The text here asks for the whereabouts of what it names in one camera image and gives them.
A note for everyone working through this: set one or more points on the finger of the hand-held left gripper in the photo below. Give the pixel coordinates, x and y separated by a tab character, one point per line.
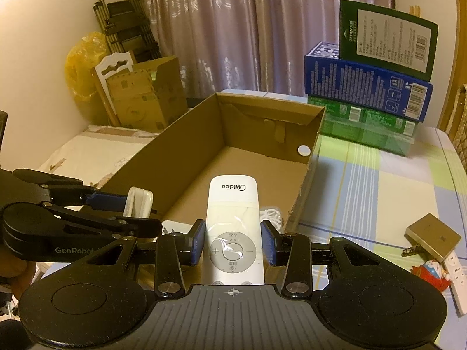
105	201
138	228

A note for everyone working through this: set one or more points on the person's left hand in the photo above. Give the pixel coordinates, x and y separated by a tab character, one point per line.
20	277

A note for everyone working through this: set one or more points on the yellow plastic bag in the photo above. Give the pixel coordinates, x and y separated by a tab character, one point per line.
78	69

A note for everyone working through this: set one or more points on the white remote control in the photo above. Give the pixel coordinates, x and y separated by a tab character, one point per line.
233	204

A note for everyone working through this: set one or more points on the wooden door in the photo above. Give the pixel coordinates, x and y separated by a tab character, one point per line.
444	109

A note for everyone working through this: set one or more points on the black folding ladder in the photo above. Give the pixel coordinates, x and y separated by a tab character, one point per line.
124	32

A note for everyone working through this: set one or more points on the cardboard box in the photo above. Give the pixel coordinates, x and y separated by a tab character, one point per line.
255	167

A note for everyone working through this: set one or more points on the small stacked cardboard boxes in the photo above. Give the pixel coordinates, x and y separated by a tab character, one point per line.
138	105

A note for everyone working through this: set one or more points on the red toy figure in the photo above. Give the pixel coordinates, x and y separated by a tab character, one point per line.
428	273

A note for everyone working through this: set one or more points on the white carved board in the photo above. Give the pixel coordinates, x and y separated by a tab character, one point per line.
109	65

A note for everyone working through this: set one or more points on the chair with quilted cover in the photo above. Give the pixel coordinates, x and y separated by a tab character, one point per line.
460	116

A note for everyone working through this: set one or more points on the light green clear box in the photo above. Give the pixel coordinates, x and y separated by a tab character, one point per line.
365	127

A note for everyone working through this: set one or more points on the white power strip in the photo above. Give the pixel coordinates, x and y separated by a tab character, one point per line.
458	284

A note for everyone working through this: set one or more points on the white rounded charger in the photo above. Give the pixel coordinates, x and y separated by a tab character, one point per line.
140	200

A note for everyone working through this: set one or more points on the mauve curtain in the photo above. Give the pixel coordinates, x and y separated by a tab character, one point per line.
237	25

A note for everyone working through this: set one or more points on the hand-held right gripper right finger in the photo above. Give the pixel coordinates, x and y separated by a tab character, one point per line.
268	244

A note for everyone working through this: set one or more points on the blue carton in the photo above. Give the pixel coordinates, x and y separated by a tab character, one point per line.
346	80

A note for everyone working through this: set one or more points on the dark green carton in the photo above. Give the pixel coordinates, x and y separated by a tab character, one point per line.
350	25

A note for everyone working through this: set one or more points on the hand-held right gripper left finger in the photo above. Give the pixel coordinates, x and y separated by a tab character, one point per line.
197	244

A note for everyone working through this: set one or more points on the gold box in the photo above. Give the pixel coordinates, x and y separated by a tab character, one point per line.
434	235

